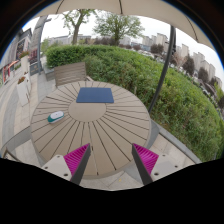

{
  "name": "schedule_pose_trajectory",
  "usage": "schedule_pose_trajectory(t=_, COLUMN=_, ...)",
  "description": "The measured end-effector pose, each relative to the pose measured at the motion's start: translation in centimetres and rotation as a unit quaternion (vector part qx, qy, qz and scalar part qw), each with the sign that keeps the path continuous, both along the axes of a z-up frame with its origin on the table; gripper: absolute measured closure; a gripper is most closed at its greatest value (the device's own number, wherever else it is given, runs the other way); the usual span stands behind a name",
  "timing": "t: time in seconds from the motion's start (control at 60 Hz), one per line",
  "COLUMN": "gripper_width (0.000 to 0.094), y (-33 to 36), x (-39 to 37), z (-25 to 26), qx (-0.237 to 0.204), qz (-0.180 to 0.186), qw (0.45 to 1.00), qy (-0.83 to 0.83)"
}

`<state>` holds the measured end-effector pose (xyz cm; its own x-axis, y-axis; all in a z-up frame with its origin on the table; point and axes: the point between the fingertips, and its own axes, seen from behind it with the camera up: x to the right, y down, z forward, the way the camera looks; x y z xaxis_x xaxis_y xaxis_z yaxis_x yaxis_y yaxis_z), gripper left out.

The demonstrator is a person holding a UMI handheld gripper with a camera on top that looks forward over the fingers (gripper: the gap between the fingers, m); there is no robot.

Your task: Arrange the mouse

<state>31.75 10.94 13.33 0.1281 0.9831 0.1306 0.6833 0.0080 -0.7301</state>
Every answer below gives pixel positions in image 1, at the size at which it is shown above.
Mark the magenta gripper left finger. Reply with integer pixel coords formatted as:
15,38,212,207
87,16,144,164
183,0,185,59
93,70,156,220
42,143,92,186

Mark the green hedge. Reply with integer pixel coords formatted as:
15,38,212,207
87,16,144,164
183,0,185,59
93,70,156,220
46,45,224,162

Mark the blue mouse pad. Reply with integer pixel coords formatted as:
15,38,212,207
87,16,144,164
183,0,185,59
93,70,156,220
76,87,114,103

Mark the beige patio umbrella canopy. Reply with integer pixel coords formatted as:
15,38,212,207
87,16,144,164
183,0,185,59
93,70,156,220
35,0,214,49

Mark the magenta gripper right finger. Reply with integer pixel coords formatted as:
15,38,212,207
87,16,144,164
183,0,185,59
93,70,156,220
131,143,183,186

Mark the black curved umbrella pole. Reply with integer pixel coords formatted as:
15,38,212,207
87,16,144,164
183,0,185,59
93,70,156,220
148,25,176,114

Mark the white planter near building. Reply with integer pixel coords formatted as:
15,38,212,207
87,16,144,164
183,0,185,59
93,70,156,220
20,51,29,73

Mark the white planter with flowers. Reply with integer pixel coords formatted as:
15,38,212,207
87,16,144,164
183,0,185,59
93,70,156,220
17,76,31,106

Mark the round slatted wooden table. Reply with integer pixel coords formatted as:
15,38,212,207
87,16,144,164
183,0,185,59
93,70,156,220
31,81,151,179

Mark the white and teal mouse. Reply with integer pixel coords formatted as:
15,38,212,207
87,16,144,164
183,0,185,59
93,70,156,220
48,111,64,123

